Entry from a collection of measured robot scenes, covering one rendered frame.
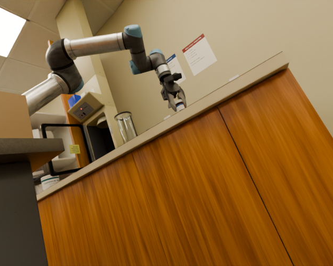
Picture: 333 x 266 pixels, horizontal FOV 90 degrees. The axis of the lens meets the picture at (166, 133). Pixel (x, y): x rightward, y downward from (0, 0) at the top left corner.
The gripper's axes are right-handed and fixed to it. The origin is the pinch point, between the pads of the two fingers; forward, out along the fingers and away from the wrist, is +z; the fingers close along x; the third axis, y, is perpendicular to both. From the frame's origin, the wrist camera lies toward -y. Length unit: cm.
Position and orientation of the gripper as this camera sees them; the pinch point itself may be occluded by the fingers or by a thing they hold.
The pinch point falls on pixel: (180, 107)
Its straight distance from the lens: 82.7
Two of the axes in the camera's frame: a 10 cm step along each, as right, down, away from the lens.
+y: -3.0, 3.3, 8.9
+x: -8.9, 2.5, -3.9
